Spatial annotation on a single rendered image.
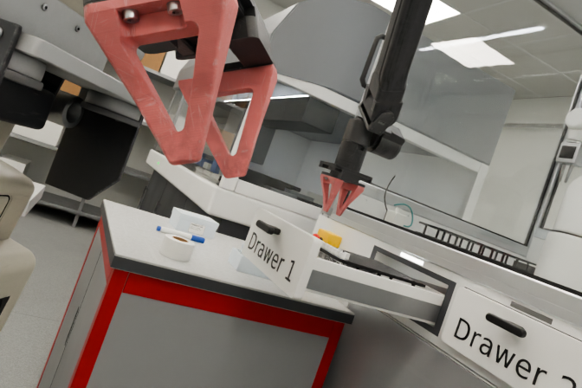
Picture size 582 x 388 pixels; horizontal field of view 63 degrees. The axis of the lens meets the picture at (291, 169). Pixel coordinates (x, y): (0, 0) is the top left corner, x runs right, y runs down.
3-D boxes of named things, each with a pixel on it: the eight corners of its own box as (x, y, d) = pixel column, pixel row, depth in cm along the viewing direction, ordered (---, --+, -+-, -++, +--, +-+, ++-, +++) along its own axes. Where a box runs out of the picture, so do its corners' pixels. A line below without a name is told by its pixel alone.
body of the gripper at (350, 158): (371, 186, 100) (382, 152, 100) (331, 171, 96) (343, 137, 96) (354, 182, 106) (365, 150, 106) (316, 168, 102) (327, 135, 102)
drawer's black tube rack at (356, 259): (327, 290, 89) (339, 258, 90) (290, 263, 105) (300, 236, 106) (415, 313, 98) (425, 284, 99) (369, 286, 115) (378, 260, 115)
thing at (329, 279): (300, 290, 82) (312, 256, 83) (252, 250, 106) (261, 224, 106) (462, 333, 99) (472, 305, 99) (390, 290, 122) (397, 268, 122)
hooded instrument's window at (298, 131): (217, 186, 172) (261, 69, 174) (152, 149, 335) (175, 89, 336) (443, 262, 219) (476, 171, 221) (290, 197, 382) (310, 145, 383)
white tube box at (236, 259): (236, 270, 115) (242, 255, 115) (227, 261, 122) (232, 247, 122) (281, 282, 119) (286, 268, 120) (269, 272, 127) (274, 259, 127)
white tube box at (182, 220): (175, 229, 140) (181, 212, 140) (167, 222, 148) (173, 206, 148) (213, 239, 146) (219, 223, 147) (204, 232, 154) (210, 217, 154)
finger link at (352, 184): (354, 221, 99) (369, 178, 99) (326, 212, 96) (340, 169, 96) (338, 215, 105) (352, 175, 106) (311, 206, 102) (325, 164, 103)
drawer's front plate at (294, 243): (292, 300, 80) (314, 238, 80) (241, 252, 107) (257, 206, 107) (300, 301, 81) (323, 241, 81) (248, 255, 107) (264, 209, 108)
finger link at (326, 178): (352, 221, 99) (366, 177, 99) (324, 211, 96) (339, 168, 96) (336, 214, 105) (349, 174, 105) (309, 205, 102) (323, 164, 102)
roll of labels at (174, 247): (186, 255, 111) (192, 240, 111) (191, 264, 104) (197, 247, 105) (157, 248, 108) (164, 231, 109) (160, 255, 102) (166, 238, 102)
